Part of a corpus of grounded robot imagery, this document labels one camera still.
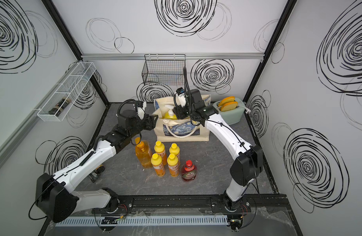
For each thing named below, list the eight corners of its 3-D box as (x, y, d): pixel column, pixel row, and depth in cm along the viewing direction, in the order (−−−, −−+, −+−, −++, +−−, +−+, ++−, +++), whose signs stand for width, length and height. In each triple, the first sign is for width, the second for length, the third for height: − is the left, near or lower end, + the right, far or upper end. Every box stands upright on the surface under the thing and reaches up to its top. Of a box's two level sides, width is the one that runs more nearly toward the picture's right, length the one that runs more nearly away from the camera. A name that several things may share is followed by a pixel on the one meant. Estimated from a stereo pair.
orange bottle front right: (169, 174, 86) (165, 158, 68) (174, 169, 88) (172, 152, 70) (174, 180, 84) (172, 164, 66) (179, 175, 86) (178, 158, 68)
